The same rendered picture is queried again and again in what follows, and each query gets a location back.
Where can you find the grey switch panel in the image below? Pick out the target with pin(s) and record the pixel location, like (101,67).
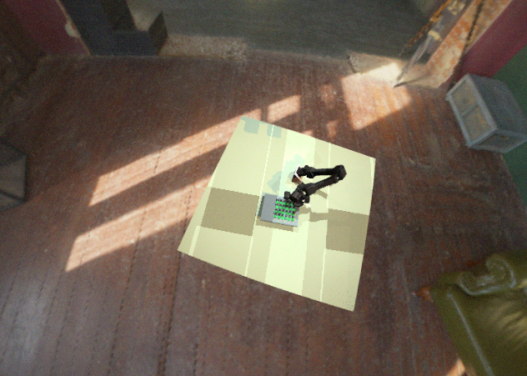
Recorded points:
(278,210)

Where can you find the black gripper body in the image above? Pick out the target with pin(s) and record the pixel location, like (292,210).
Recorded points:
(287,194)

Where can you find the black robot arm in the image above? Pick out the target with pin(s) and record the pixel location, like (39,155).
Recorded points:
(338,173)

